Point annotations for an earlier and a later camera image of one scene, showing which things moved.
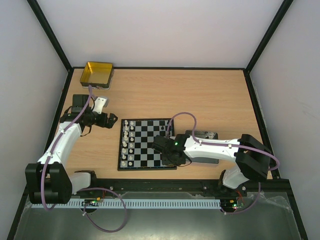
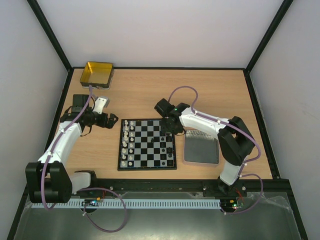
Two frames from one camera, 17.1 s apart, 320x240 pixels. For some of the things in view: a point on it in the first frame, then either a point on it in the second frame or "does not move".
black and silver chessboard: [135, 151] does not move
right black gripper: [159, 143] to [168, 127]
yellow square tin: [99, 75] does not move
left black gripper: [110, 122] does not move
